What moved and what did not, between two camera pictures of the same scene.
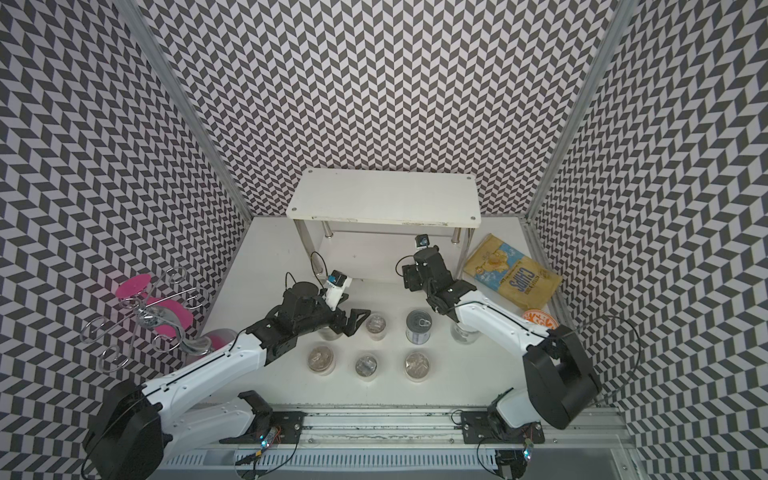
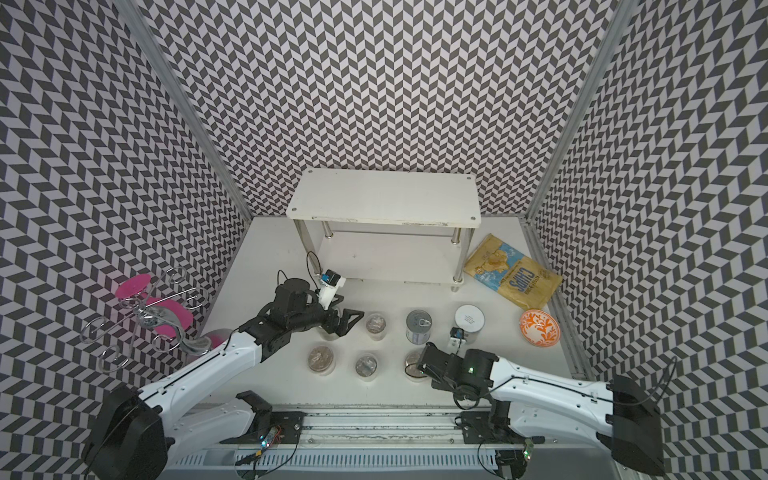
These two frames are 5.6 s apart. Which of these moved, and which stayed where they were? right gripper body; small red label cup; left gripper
Moved: right gripper body
Stayed: left gripper; small red label cup
